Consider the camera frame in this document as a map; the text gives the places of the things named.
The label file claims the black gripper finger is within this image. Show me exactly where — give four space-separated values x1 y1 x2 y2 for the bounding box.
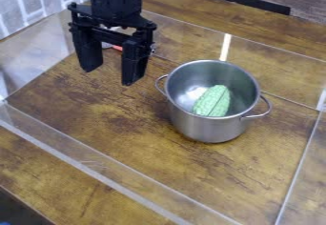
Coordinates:
70 24 104 72
122 30 153 86

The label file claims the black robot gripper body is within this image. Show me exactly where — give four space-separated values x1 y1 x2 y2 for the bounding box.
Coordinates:
69 0 157 44

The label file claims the pink handled metal spoon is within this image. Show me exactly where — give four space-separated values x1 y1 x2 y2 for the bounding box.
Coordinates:
102 42 124 51

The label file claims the stainless steel pot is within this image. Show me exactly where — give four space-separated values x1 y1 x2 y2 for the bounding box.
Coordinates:
156 59 273 143

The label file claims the green bitter gourd toy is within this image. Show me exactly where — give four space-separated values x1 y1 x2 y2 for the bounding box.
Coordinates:
193 85 232 117

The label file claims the clear acrylic barrier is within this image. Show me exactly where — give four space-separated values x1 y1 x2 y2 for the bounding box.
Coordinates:
0 14 326 225

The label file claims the black strip on table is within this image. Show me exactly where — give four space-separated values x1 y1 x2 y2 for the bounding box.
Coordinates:
225 0 291 15

